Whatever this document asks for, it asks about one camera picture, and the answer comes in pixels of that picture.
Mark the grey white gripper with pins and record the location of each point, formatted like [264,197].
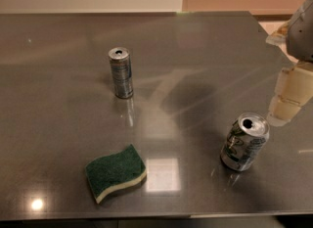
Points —
[301,37]

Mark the silver blue redbull can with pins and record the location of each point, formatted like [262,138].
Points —
[120,62]

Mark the silver green 7up can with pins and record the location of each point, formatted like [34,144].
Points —
[248,135]

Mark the green yellow sponge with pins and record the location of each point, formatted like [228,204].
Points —
[115,172]

